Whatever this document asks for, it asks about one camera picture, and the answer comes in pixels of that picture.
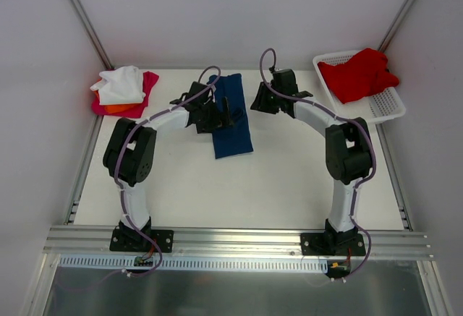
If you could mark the white perforated plastic basket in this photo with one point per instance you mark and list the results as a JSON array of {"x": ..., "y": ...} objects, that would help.
[{"x": 375, "y": 109}]

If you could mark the aluminium mounting rail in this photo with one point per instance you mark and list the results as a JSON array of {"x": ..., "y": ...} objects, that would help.
[{"x": 253, "y": 243}]

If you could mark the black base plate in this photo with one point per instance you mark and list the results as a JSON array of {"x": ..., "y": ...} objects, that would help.
[
  {"x": 322, "y": 244},
  {"x": 124, "y": 239}
]

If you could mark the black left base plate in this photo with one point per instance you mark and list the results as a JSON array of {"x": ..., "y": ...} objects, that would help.
[{"x": 124, "y": 239}]

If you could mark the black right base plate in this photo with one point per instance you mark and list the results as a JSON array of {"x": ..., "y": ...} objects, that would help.
[{"x": 322, "y": 244}]

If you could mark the red t-shirt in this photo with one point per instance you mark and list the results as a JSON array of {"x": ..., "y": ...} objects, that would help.
[{"x": 365, "y": 74}]

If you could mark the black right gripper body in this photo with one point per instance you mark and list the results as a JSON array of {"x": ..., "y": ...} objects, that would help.
[{"x": 267, "y": 97}]

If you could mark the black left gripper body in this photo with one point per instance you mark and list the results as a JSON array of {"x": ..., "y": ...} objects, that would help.
[{"x": 220, "y": 116}]

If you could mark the right aluminium frame post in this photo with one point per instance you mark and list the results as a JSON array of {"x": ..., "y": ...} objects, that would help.
[{"x": 396, "y": 24}]

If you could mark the left aluminium frame post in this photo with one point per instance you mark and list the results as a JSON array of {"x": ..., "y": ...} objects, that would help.
[{"x": 90, "y": 32}]

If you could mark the pink folded t-shirt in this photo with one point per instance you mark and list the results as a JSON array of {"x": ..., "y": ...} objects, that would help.
[{"x": 149, "y": 81}]

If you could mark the orange folded t-shirt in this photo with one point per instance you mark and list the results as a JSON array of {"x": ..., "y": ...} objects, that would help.
[{"x": 113, "y": 108}]

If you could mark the aluminium frame post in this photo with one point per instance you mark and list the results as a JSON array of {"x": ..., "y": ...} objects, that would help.
[
  {"x": 396, "y": 24},
  {"x": 90, "y": 32}
]

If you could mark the white slotted cable duct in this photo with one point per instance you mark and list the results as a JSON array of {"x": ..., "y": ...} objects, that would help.
[{"x": 228, "y": 264}]

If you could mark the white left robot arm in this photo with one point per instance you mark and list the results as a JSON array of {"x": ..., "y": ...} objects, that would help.
[{"x": 130, "y": 152}]

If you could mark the blue cartoon print t-shirt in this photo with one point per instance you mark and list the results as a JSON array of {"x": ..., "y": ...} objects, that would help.
[{"x": 234, "y": 139}]

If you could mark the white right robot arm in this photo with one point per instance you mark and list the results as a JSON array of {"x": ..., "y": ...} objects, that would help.
[{"x": 349, "y": 154}]

